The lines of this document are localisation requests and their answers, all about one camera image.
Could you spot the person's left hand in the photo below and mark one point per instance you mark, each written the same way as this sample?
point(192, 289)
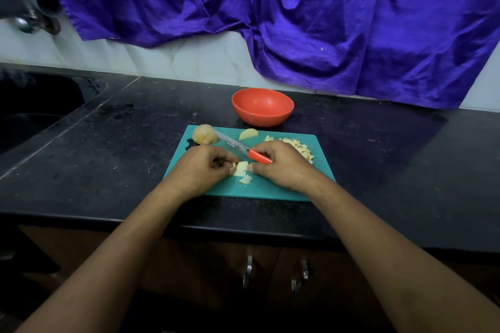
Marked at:
point(195, 171)

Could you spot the person's right hand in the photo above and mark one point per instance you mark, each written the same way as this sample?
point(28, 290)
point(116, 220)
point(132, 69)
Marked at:
point(290, 166)

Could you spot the pile of diced apple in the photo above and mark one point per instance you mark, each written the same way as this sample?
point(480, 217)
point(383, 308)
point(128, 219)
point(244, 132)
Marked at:
point(301, 146)

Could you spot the teal plastic cutting board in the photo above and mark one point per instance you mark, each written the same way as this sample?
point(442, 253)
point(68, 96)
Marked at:
point(273, 192)

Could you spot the brown potato half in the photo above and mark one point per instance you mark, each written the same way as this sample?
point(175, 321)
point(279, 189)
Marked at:
point(205, 134)

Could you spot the orange bowl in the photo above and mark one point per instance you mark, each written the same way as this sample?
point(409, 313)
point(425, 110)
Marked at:
point(262, 107)

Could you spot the person's left forearm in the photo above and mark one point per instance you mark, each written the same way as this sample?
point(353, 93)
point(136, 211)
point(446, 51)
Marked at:
point(101, 282)

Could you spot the person's right forearm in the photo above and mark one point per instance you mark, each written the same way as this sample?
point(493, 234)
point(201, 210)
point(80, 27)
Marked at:
point(414, 266)

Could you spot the purple cloth curtain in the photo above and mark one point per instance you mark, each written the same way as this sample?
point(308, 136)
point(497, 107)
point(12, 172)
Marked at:
point(351, 24)

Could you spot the dark kitchen sink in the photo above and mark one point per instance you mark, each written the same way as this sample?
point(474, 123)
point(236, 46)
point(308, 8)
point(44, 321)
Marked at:
point(35, 110)

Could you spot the metal faucet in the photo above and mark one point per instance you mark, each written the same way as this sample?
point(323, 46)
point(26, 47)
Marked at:
point(31, 20)

